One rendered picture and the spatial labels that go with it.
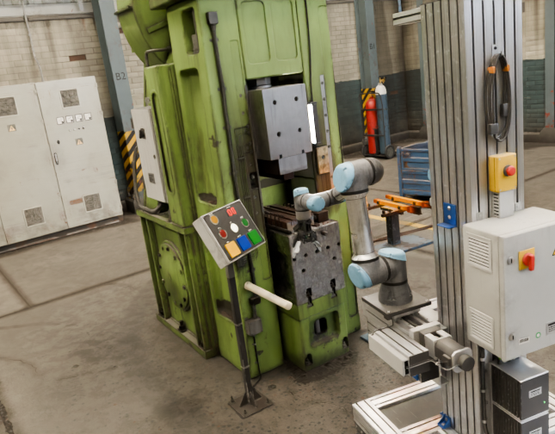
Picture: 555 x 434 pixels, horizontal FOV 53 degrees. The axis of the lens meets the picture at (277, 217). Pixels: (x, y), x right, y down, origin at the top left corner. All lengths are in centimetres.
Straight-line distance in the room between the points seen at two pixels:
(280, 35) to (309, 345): 189
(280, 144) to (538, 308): 169
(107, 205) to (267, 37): 541
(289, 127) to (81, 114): 526
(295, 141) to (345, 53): 834
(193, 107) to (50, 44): 548
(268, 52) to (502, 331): 205
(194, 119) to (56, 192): 484
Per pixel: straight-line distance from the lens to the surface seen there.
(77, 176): 818
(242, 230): 297
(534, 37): 1099
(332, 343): 368
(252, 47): 332
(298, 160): 330
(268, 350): 364
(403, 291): 248
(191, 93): 350
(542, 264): 216
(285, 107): 323
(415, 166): 721
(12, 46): 870
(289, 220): 333
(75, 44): 890
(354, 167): 227
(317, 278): 345
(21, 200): 804
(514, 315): 214
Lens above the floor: 187
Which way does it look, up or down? 15 degrees down
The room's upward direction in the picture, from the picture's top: 8 degrees counter-clockwise
